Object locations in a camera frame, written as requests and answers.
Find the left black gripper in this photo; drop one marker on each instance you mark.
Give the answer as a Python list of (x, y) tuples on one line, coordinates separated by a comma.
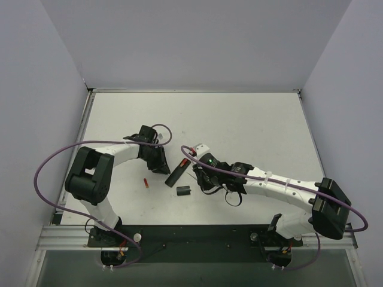
[(156, 158)]

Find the black remote control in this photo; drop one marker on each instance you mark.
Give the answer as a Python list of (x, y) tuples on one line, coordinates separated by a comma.
[(177, 173)]

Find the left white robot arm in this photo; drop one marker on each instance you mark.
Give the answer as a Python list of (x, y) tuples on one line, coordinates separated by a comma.
[(89, 177)]

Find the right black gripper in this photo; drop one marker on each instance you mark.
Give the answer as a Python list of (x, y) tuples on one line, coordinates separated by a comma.
[(203, 176)]

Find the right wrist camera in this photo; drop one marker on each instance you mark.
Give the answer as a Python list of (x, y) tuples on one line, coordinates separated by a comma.
[(201, 149)]

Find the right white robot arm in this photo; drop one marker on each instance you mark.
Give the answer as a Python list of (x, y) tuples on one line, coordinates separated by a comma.
[(323, 206)]

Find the black battery cover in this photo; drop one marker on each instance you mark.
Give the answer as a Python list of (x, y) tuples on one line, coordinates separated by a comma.
[(183, 191)]

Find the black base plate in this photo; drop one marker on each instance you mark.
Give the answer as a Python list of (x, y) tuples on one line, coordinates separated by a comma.
[(190, 243)]

